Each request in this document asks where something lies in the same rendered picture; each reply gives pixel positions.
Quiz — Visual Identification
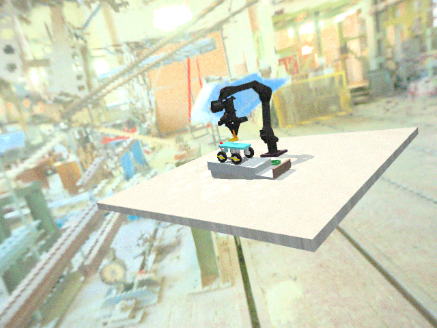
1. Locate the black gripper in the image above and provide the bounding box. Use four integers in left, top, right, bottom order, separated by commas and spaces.
218, 108, 248, 135

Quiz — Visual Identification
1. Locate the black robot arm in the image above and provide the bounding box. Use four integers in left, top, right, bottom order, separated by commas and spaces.
211, 80, 280, 154

